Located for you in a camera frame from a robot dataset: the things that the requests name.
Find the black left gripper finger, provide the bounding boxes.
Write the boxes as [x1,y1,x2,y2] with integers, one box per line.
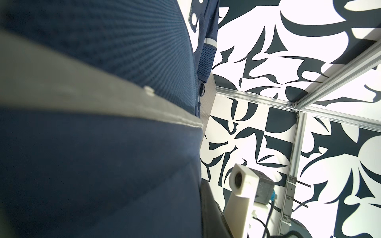
[200,180,233,238]

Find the navy blue school backpack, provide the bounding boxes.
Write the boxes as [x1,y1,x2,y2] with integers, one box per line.
[1,1,219,238]

